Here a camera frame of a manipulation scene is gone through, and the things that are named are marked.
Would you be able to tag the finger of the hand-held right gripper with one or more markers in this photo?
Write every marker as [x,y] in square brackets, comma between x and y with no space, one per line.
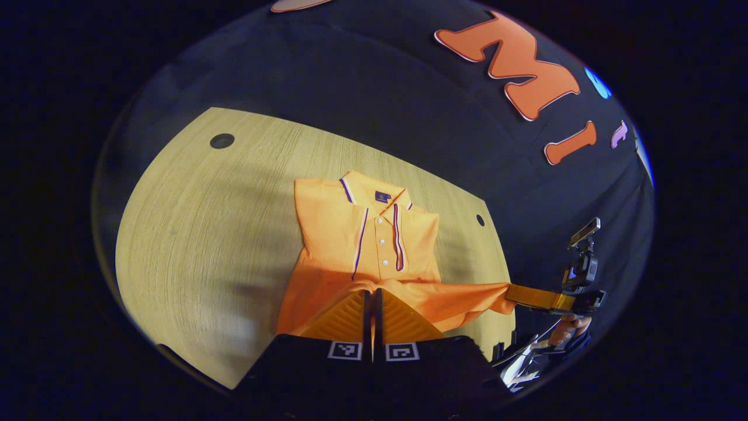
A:
[537,297]

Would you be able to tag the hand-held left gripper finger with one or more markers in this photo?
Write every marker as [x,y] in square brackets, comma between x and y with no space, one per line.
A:
[367,316]
[378,316]

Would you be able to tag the orange polo T-shirt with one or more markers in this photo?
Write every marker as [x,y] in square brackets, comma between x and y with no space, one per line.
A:
[333,234]

